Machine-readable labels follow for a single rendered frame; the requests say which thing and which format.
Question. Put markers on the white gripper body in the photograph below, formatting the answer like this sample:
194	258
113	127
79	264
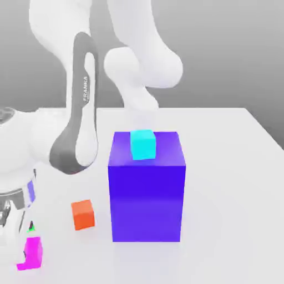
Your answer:
12	248

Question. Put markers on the small magenta cube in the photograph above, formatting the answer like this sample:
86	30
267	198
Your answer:
33	253

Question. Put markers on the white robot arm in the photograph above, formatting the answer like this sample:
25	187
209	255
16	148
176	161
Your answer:
137	40

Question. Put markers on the small green cube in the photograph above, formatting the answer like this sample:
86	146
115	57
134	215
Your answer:
31	230

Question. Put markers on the small orange cube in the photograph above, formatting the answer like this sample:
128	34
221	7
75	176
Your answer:
83	215

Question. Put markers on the small cyan cube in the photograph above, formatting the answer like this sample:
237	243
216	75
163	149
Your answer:
143	145

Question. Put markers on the large blue box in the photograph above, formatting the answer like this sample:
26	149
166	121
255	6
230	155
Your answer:
146	199

